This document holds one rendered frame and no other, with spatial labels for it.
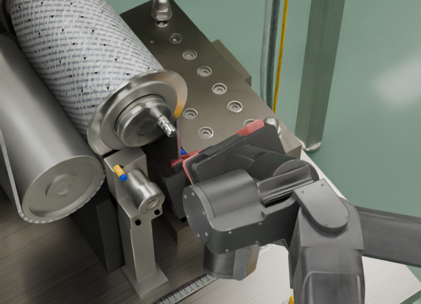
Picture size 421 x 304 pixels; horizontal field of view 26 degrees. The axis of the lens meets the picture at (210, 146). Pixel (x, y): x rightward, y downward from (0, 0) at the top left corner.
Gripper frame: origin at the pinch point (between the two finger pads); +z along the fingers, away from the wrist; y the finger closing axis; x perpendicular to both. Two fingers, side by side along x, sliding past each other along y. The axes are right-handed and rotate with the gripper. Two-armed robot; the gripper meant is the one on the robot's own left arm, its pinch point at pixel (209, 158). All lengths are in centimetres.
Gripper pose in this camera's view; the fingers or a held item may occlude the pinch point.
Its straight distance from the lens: 105.7
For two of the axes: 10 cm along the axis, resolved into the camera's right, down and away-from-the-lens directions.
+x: -3.7, -8.8, -3.1
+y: 8.3, -4.6, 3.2
